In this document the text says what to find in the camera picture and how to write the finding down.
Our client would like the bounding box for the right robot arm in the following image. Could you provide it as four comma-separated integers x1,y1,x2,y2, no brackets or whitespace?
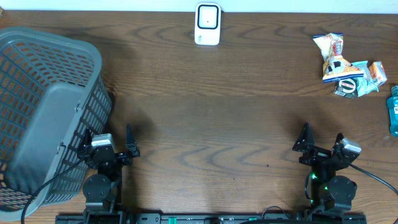
292,123,362,215

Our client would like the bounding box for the blue mouthwash bottle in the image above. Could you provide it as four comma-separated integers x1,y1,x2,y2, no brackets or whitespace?
387,85,398,137

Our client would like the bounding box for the yellow snack bag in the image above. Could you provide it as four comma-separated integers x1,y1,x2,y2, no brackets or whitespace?
313,33,364,83

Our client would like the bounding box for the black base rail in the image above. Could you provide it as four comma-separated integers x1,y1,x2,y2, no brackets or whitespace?
55,213,368,224

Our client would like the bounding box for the teal tissue packet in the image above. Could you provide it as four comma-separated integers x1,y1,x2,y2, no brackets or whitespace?
352,60,379,97

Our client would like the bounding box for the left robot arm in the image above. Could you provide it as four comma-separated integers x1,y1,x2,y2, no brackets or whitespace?
77,125,141,223

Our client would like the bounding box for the small orange box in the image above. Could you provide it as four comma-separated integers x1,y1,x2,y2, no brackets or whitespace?
369,61,387,86

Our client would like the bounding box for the small green box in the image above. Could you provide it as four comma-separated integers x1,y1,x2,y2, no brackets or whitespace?
334,78,358,98

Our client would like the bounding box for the white barcode scanner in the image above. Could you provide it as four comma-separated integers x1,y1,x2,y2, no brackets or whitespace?
194,2,221,45

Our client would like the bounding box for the grey plastic basket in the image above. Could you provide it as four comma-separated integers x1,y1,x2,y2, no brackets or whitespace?
1,27,112,222

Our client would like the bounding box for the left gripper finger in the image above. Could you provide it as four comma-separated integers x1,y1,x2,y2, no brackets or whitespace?
126,124,138,154
79,128,92,151

